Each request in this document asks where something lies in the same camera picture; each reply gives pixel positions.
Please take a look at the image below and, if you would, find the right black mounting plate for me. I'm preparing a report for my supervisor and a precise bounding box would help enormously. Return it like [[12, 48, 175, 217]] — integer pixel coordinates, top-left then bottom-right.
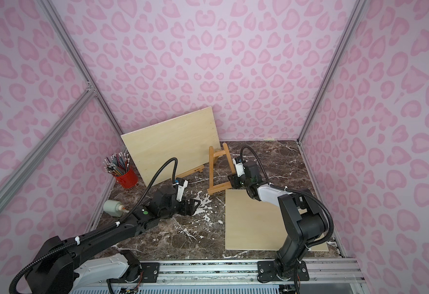
[[257, 260, 310, 283]]

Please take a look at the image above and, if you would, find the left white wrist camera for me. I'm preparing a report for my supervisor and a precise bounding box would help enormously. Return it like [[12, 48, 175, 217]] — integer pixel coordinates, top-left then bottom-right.
[[174, 178, 188, 202]]

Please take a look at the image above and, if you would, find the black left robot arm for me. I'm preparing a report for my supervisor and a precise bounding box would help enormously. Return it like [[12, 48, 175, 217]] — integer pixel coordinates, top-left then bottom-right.
[[9, 185, 201, 294]]

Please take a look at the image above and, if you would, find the small wooden easel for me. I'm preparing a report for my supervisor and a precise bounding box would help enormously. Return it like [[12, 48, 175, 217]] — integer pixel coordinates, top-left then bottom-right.
[[176, 165, 205, 178], [207, 143, 236, 196]]

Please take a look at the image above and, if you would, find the black mounting plate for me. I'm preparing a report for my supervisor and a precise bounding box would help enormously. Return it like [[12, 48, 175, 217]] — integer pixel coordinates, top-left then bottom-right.
[[124, 262, 160, 283], [257, 260, 310, 283]]

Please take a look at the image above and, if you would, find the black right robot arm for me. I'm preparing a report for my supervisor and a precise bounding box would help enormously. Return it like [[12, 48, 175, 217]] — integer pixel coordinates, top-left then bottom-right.
[[228, 161, 334, 285]]

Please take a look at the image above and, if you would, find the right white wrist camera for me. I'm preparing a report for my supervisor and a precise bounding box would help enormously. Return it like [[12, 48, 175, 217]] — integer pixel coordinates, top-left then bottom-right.
[[233, 156, 245, 178]]

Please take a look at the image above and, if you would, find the light wooden board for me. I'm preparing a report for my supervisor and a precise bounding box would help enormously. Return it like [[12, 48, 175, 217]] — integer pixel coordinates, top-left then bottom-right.
[[224, 189, 330, 252], [121, 107, 220, 184]]

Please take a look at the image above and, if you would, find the red pencil cup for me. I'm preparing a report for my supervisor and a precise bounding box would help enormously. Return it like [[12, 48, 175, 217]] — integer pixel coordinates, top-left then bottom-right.
[[115, 168, 139, 189]]

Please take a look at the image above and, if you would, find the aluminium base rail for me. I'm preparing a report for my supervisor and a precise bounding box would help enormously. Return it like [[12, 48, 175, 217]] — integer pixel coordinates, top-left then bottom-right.
[[73, 258, 370, 294]]

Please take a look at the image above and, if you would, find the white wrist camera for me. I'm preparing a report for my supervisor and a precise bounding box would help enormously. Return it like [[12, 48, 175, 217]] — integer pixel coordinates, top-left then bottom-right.
[[174, 178, 188, 202], [233, 156, 245, 178]]

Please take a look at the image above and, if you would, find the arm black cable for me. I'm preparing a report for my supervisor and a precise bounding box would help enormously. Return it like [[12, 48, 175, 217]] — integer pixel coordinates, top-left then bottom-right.
[[239, 145, 335, 247], [9, 157, 179, 294]]

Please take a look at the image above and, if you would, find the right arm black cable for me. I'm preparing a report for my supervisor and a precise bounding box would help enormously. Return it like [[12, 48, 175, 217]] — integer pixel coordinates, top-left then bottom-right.
[[239, 145, 335, 247]]

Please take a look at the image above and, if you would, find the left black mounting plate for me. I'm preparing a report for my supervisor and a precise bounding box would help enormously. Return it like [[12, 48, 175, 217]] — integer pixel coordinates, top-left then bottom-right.
[[124, 262, 160, 283]]

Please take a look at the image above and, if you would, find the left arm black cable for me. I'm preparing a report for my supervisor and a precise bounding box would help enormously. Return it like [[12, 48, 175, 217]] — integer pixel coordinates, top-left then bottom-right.
[[9, 157, 179, 294]]

